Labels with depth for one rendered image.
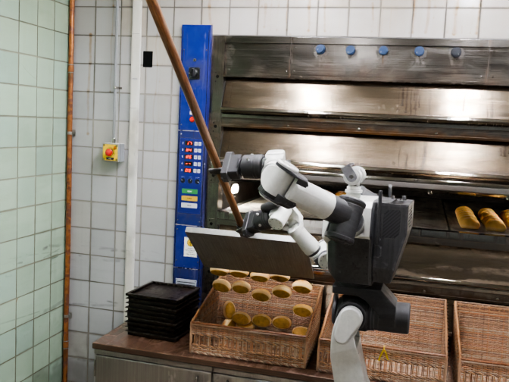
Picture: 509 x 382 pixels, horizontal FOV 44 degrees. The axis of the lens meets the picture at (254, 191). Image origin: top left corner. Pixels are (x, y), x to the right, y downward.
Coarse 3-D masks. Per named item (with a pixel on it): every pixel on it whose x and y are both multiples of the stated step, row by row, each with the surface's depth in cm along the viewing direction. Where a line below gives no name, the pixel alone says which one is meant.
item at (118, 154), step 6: (102, 144) 346; (108, 144) 344; (114, 144) 343; (120, 144) 345; (102, 150) 346; (114, 150) 344; (120, 150) 345; (102, 156) 346; (108, 156) 345; (114, 156) 344; (120, 156) 346
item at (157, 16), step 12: (156, 0) 170; (156, 12) 173; (156, 24) 176; (168, 36) 180; (168, 48) 184; (180, 60) 190; (180, 72) 192; (180, 84) 197; (192, 96) 202; (192, 108) 206; (204, 132) 216; (216, 156) 229; (228, 192) 248; (240, 216) 265
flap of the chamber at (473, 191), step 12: (312, 180) 310; (324, 180) 308; (336, 180) 306; (372, 180) 302; (384, 180) 301; (420, 192) 314; (432, 192) 308; (444, 192) 302; (456, 192) 297; (468, 192) 291; (480, 192) 290; (492, 192) 288; (504, 192) 287
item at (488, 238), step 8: (224, 216) 338; (232, 216) 337; (288, 224) 330; (304, 224) 328; (312, 224) 326; (320, 224) 325; (416, 232) 313; (424, 232) 312; (432, 232) 311; (440, 232) 310; (448, 232) 309; (456, 232) 309; (464, 232) 310; (472, 232) 312; (456, 240) 309; (464, 240) 308; (472, 240) 307; (480, 240) 306; (488, 240) 305; (496, 240) 304; (504, 240) 303
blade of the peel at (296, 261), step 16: (192, 240) 291; (208, 240) 287; (224, 240) 284; (240, 240) 281; (256, 240) 278; (272, 240) 274; (288, 240) 273; (208, 256) 302; (224, 256) 299; (240, 256) 295; (256, 256) 291; (272, 256) 288; (288, 256) 285; (304, 256) 281; (256, 272) 307; (272, 272) 303; (288, 272) 299; (304, 272) 296
